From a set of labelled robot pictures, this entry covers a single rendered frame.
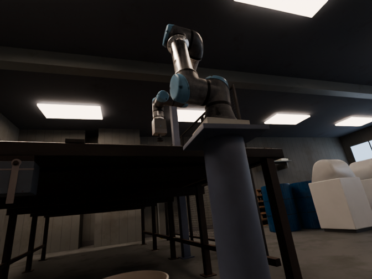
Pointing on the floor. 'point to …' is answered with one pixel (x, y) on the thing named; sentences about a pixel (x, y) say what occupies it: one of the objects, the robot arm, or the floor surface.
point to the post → (180, 196)
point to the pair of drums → (294, 206)
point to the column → (232, 199)
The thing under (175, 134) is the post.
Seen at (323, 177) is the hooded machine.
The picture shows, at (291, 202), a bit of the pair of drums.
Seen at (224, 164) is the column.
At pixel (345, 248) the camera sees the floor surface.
